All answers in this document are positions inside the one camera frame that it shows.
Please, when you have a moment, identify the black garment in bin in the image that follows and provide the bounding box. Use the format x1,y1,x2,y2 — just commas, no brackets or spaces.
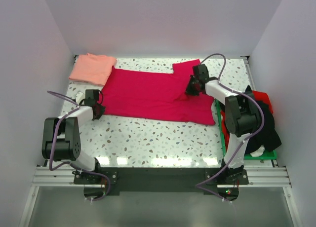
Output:
243,85,282,156

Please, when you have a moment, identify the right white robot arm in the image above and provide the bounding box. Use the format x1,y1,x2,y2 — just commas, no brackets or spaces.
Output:
186,64,265,184

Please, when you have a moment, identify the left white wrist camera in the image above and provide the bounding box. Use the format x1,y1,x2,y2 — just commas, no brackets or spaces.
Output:
75,91,85,104

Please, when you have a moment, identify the crimson red t-shirt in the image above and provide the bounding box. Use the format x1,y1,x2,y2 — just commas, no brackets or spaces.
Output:
100,59,215,126

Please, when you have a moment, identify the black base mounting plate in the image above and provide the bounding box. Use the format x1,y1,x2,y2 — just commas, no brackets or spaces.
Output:
72,168,249,200

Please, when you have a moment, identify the green plastic bin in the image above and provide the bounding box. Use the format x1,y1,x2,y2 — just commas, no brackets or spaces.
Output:
215,100,277,160

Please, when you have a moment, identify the folded peach t-shirt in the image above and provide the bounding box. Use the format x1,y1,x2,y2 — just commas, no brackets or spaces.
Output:
69,53,117,86

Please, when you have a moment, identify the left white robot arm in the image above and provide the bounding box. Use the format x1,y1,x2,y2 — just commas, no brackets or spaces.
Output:
41,89,105,184

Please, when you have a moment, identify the red garment in bin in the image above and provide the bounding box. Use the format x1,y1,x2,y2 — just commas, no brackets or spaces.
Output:
218,90,273,146

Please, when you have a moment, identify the white cloth in bin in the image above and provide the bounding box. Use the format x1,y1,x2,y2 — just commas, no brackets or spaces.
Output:
250,146,265,157

